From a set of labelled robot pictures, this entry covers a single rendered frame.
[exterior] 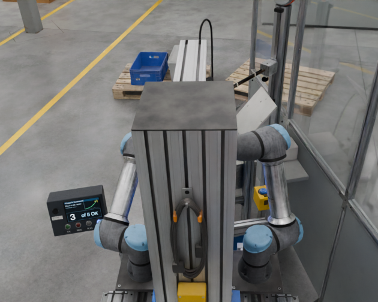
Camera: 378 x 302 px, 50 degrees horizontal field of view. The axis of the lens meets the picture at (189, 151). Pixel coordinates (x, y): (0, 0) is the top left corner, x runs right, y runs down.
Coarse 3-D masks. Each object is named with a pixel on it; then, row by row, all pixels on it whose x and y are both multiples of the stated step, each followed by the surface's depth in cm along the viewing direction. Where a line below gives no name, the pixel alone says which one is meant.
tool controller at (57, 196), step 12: (60, 192) 199; (72, 192) 197; (84, 192) 196; (96, 192) 195; (48, 204) 191; (60, 204) 192; (72, 204) 193; (84, 204) 194; (96, 204) 195; (60, 216) 194; (84, 216) 196; (96, 216) 197; (60, 228) 196; (72, 228) 197; (84, 228) 198
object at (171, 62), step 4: (176, 48) 541; (172, 52) 530; (176, 52) 529; (172, 56) 519; (176, 56) 518; (168, 60) 509; (172, 60) 510; (176, 60) 509; (168, 64) 504; (172, 64) 503; (172, 68) 508; (172, 72) 511; (172, 76) 515; (172, 80) 520
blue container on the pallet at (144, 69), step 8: (136, 56) 550; (144, 56) 566; (152, 56) 566; (160, 56) 563; (136, 64) 547; (144, 64) 573; (152, 64) 571; (160, 64) 569; (136, 72) 517; (144, 72) 516; (152, 72) 513; (160, 72) 517; (136, 80) 524; (144, 80) 523; (152, 80) 521; (160, 80) 522
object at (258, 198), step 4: (256, 188) 220; (260, 188) 219; (256, 192) 218; (256, 196) 219; (260, 196) 215; (256, 200) 220; (260, 200) 214; (264, 200) 214; (256, 204) 221; (260, 204) 216; (268, 204) 217; (260, 208) 217; (264, 208) 218; (268, 208) 218
